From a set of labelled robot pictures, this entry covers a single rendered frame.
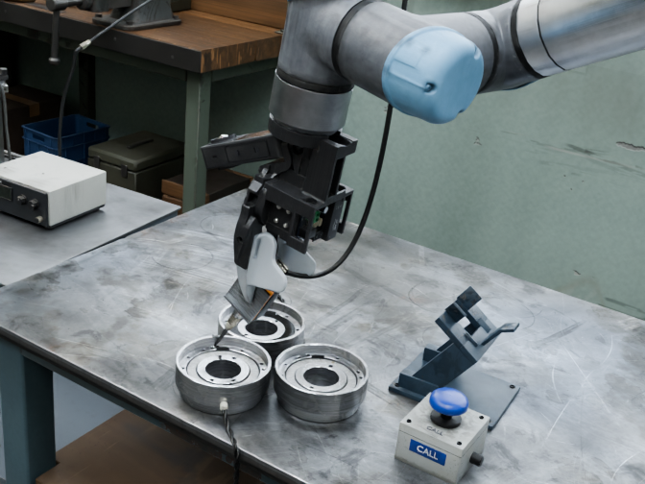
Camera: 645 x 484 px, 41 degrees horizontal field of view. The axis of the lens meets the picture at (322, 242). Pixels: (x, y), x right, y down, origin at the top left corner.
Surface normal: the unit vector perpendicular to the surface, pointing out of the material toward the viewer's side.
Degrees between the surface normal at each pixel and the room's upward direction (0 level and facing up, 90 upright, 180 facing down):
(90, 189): 90
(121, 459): 0
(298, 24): 89
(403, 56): 66
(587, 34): 110
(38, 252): 0
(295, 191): 8
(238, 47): 94
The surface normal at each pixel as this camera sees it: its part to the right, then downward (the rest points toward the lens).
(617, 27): -0.58, 0.57
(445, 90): 0.68, 0.47
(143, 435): 0.10, -0.91
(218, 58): 0.83, 0.30
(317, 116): 0.19, 0.51
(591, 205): -0.54, 0.29
